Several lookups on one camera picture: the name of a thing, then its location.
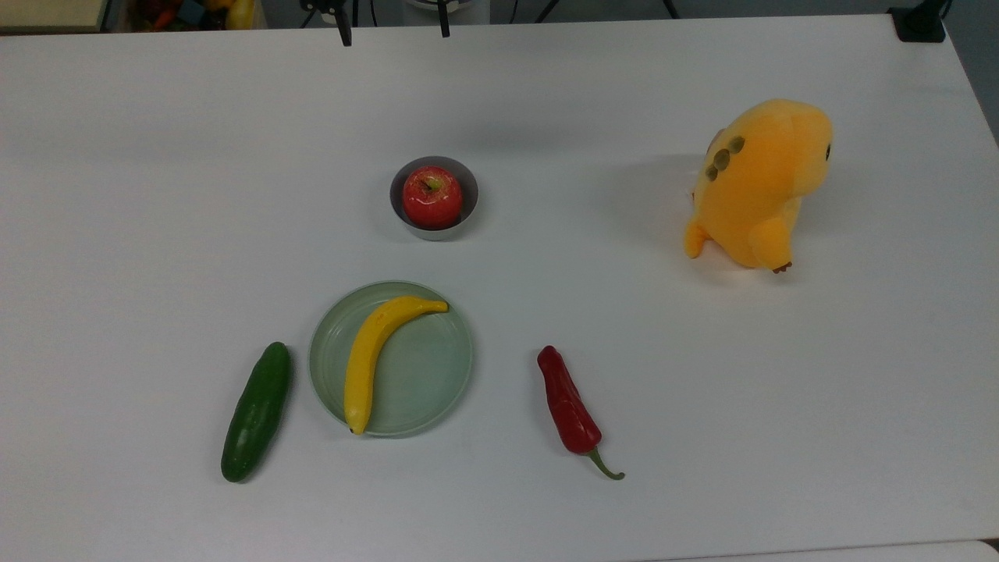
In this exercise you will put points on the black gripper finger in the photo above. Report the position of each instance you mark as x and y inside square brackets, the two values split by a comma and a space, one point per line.
[343, 27]
[443, 22]

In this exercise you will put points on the dark green cucumber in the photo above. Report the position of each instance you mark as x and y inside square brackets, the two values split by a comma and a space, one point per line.
[257, 414]

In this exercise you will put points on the small grey metal bowl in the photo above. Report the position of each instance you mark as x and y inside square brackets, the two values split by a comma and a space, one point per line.
[471, 204]

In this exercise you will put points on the bin of colourful toys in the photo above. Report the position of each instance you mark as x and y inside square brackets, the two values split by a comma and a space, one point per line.
[195, 12]

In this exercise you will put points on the red apple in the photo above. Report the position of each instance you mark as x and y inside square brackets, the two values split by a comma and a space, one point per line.
[431, 197]

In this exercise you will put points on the tan board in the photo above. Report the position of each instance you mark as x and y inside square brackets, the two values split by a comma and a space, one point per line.
[51, 12]

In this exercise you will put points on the yellow banana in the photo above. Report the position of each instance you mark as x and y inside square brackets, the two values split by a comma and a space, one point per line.
[367, 367]

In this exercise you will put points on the orange plush toy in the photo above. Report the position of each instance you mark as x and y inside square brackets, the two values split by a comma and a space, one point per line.
[753, 187]

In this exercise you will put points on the pale green round plate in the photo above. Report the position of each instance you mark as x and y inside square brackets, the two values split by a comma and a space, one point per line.
[421, 382]

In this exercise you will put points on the red chili pepper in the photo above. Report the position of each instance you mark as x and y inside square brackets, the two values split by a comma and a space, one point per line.
[568, 406]

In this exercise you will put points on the black table clamp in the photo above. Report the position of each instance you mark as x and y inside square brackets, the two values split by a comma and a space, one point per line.
[919, 22]

